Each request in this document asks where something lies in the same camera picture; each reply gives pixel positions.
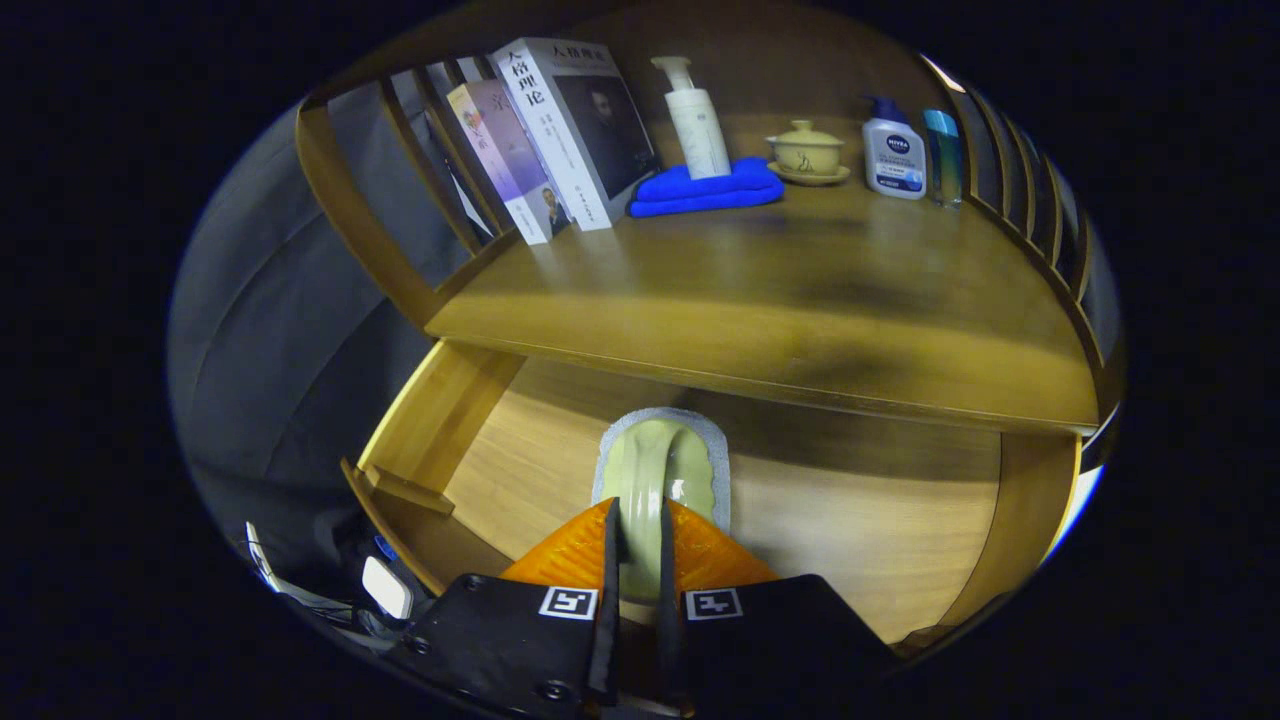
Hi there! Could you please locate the small white box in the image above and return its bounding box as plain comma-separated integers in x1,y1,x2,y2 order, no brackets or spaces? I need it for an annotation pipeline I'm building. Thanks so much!
360,556,414,621

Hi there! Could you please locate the wooden drawer with black knob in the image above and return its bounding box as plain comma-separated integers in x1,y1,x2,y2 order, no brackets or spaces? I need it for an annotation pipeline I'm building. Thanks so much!
340,338,1086,646

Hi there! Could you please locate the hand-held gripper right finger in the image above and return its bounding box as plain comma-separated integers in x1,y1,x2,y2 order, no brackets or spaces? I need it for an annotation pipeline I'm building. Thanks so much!
655,497,901,720

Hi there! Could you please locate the dark flat device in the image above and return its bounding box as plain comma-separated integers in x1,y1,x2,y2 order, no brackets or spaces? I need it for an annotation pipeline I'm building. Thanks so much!
245,520,401,641

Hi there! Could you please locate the pink purple book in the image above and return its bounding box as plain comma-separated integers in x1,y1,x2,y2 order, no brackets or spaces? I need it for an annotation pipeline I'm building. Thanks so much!
447,80,571,246

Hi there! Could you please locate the black backdrop cloth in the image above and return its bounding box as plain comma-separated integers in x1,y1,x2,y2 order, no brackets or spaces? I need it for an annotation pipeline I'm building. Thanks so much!
165,75,481,561

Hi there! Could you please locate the brown wooden cabinet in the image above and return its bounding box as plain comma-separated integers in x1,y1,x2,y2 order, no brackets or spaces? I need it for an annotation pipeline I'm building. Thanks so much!
295,0,1126,471

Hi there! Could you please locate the white bottle with blue cap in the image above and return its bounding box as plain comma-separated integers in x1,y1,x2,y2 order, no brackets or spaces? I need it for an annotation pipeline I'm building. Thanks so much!
862,96,928,201

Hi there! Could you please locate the thick black and white book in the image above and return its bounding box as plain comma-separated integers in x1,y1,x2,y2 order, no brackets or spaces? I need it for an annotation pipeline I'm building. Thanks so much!
490,37,661,232

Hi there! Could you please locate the teal slim bottle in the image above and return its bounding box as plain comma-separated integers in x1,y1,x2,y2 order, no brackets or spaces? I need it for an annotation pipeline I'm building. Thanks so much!
922,108,966,209

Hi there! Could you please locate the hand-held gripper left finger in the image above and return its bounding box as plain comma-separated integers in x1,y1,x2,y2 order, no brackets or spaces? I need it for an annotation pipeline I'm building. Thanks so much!
405,497,623,720

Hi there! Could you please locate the wooden countertop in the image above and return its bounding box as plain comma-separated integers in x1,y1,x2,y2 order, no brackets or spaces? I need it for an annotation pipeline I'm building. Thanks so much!
425,180,1101,436

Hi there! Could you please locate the green handled scrubbing brush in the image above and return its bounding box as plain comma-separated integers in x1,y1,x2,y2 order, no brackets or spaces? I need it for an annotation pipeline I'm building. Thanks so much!
592,407,733,601

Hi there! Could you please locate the blue folded cloth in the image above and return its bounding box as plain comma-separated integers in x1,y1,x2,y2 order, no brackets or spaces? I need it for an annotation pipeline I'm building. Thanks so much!
628,156,786,219

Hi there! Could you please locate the white pump bottle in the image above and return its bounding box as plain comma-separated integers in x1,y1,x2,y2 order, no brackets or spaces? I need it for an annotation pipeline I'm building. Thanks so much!
651,56,732,181

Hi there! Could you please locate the yellow lidded teacup with saucer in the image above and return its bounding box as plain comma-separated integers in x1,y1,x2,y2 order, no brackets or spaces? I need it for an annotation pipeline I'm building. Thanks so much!
765,120,852,187

